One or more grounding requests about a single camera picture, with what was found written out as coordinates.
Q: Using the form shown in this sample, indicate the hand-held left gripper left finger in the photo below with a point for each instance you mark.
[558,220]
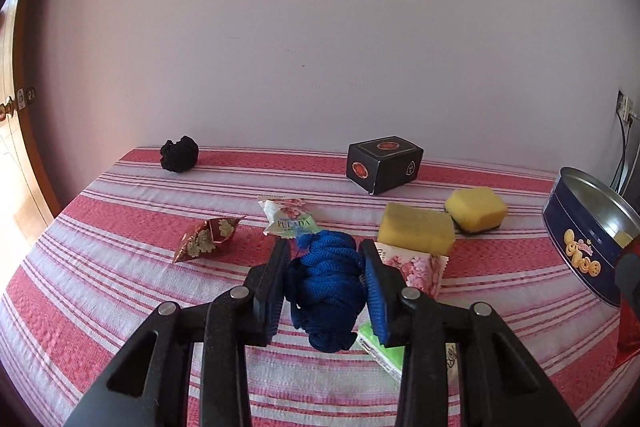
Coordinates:
[272,287]

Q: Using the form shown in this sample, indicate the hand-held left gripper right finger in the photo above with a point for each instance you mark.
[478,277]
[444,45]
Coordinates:
[377,297]

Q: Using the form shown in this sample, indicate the pink floral snack packet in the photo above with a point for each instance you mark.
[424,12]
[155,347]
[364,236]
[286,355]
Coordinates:
[420,269]

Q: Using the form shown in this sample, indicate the blue knitted cloth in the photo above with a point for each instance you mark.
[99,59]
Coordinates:
[325,277]

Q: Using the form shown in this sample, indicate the blue round cookie tin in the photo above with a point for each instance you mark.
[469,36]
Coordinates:
[575,237]

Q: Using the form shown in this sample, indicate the green and white packet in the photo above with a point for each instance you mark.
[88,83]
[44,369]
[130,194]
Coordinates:
[382,353]

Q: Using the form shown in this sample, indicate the green floral snack packet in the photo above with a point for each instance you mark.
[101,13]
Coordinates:
[287,217]

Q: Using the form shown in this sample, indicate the large yellow sponge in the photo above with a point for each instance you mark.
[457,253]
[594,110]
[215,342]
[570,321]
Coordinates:
[415,227]

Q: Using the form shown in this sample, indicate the red and gold floral packet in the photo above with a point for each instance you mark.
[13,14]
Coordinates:
[207,237]

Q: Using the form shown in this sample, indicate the black cardboard box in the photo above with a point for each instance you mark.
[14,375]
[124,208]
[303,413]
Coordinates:
[385,167]

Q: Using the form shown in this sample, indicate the small yellow sponge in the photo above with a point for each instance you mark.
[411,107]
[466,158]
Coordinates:
[475,209]

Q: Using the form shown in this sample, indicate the red and white striped tablecloth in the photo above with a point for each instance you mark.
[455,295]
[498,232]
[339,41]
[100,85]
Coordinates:
[150,217]

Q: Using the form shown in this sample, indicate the black crumpled cloth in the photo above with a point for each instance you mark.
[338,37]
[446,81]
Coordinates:
[179,153]

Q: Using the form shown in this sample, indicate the wooden door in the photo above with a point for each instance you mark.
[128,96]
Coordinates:
[25,187]

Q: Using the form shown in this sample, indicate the white wall socket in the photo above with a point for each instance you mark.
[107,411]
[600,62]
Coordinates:
[626,104]

